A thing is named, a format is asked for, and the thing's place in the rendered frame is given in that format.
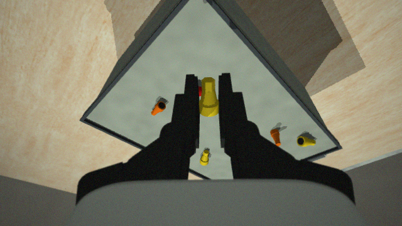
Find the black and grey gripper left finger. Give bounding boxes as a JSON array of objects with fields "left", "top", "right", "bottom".
[{"left": 75, "top": 74, "right": 200, "bottom": 206}]

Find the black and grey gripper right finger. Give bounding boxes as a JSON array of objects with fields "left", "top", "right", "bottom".
[{"left": 219, "top": 73, "right": 356, "bottom": 205}]

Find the yellow wire connector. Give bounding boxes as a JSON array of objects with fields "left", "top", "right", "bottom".
[
  {"left": 200, "top": 150, "right": 209, "bottom": 166},
  {"left": 296, "top": 136, "right": 316, "bottom": 147},
  {"left": 199, "top": 79, "right": 219, "bottom": 117}
]

